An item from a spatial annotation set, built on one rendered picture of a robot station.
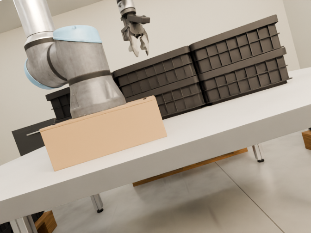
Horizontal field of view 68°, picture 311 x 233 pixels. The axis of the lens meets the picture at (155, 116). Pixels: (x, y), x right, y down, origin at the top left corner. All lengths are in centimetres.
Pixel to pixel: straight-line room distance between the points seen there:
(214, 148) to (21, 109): 477
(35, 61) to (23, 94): 429
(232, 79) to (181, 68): 18
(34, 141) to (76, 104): 206
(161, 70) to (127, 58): 363
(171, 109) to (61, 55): 42
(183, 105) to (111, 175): 50
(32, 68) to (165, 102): 44
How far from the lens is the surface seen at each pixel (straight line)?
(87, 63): 61
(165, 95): 85
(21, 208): 49
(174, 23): 462
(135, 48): 107
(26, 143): 271
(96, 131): 52
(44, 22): 77
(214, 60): 85
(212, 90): 85
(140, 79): 86
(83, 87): 60
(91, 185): 43
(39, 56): 73
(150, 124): 50
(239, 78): 86
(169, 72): 85
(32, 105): 495
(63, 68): 65
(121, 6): 115
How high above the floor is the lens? 79
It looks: 5 degrees down
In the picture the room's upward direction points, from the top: 18 degrees counter-clockwise
